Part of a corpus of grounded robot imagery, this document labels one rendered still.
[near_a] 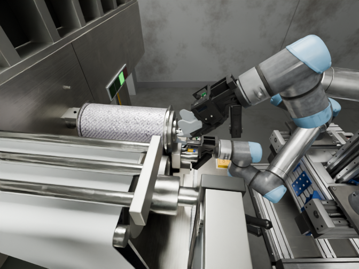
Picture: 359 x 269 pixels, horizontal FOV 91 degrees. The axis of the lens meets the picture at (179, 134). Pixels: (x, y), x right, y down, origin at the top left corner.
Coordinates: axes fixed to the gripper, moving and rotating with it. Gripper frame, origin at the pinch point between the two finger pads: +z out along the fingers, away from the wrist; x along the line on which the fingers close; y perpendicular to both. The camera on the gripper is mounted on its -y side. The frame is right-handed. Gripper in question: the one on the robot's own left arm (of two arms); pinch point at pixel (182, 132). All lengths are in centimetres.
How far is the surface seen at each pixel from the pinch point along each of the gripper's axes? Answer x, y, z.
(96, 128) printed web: 3.5, 17.3, 16.9
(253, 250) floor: -3, -133, 38
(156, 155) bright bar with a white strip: 24.4, 15.7, -12.0
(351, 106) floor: -216, -253, -104
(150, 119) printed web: 0.7, 9.5, 3.7
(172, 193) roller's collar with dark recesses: 24.3, 7.6, -7.4
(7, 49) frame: 2.4, 41.2, 13.7
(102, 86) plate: -26.2, 22.1, 29.1
